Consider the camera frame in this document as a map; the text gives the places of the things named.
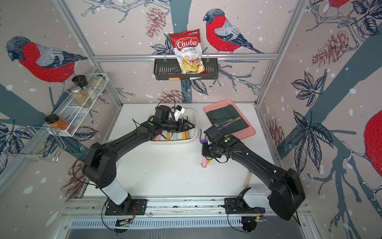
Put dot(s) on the black wall basket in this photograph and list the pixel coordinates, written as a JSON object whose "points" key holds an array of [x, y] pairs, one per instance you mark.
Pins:
{"points": [[169, 68]]}

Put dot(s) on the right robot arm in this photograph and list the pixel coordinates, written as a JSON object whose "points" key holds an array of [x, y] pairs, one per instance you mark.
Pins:
{"points": [[287, 192]]}

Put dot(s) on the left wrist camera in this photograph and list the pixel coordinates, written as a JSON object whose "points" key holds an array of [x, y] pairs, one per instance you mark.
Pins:
{"points": [[163, 112]]}

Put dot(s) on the black lid spice jar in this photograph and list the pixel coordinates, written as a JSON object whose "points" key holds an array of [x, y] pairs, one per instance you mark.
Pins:
{"points": [[80, 81]]}

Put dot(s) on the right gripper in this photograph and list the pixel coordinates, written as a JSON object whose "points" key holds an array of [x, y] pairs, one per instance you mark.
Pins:
{"points": [[204, 152]]}

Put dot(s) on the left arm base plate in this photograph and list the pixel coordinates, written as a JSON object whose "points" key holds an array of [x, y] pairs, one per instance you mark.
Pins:
{"points": [[137, 206]]}

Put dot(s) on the white wire spice rack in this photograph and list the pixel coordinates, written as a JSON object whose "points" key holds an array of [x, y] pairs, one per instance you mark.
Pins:
{"points": [[75, 114]]}

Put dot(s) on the wire cup holder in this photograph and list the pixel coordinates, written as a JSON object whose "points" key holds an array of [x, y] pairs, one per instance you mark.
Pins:
{"points": [[33, 143]]}

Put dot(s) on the clear spice jar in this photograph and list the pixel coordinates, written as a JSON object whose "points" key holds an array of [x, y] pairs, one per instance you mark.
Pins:
{"points": [[98, 83]]}

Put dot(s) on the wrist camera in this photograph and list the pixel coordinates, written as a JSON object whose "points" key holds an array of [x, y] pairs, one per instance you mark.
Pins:
{"points": [[163, 112], [213, 134]]}

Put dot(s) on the orange spice jar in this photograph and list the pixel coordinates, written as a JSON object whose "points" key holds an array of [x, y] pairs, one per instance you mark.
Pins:
{"points": [[56, 122]]}

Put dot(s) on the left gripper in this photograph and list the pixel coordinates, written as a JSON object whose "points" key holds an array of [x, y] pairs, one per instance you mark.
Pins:
{"points": [[183, 125]]}

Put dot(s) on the Chuba cassava chips bag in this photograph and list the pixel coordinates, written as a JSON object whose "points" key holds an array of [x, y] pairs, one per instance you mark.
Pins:
{"points": [[188, 50]]}

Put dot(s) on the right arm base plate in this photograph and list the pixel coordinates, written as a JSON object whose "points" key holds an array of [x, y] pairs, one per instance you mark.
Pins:
{"points": [[239, 206]]}

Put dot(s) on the white storage box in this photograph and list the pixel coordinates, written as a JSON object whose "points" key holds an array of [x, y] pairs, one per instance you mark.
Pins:
{"points": [[191, 116]]}

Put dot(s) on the dark green cloth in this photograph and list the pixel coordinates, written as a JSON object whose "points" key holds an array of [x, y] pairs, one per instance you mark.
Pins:
{"points": [[228, 112]]}

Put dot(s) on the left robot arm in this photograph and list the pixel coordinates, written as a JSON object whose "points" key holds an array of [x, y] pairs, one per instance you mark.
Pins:
{"points": [[100, 163]]}

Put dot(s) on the pink tray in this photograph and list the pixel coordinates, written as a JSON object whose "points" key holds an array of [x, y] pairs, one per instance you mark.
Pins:
{"points": [[245, 133]]}

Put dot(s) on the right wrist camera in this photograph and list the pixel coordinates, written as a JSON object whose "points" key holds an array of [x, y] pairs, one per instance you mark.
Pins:
{"points": [[213, 134]]}

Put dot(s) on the silver lid spice jar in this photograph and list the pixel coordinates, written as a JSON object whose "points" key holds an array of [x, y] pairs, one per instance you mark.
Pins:
{"points": [[80, 96]]}

